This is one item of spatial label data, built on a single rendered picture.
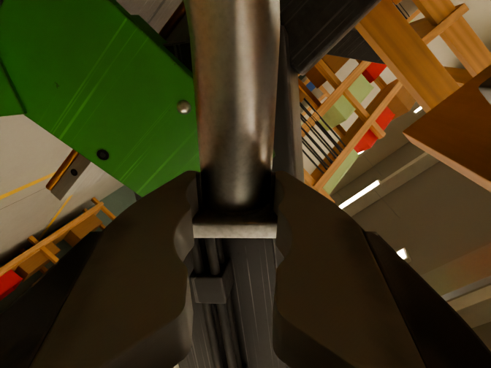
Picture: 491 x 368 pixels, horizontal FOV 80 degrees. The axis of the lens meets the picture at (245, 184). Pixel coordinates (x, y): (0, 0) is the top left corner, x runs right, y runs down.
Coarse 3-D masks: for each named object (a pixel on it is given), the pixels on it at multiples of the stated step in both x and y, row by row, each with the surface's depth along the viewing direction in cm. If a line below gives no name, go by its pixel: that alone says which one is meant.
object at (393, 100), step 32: (320, 64) 307; (384, 64) 345; (352, 96) 314; (384, 96) 330; (320, 128) 286; (352, 128) 357; (384, 128) 331; (320, 160) 280; (352, 160) 307; (320, 192) 278
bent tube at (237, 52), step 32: (192, 0) 8; (224, 0) 8; (256, 0) 8; (192, 32) 9; (224, 32) 9; (256, 32) 9; (192, 64) 10; (224, 64) 9; (256, 64) 9; (224, 96) 9; (256, 96) 10; (224, 128) 10; (256, 128) 10; (224, 160) 11; (256, 160) 11; (224, 192) 11; (256, 192) 12; (192, 224) 11; (224, 224) 11; (256, 224) 11
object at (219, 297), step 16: (208, 240) 27; (192, 256) 28; (208, 256) 28; (192, 272) 29; (208, 272) 29; (224, 272) 29; (192, 288) 29; (208, 288) 28; (224, 288) 28; (208, 304) 30; (224, 304) 29; (208, 320) 30; (224, 320) 30; (208, 336) 31; (224, 336) 30; (224, 352) 34
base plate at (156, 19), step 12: (120, 0) 56; (132, 0) 58; (144, 0) 61; (156, 0) 64; (168, 0) 68; (180, 0) 72; (132, 12) 61; (144, 12) 65; (156, 12) 68; (168, 12) 72; (156, 24) 72
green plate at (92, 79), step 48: (48, 0) 19; (96, 0) 19; (0, 48) 21; (48, 48) 21; (96, 48) 21; (144, 48) 21; (48, 96) 22; (96, 96) 22; (144, 96) 22; (192, 96) 22; (96, 144) 24; (144, 144) 24; (192, 144) 24; (144, 192) 27
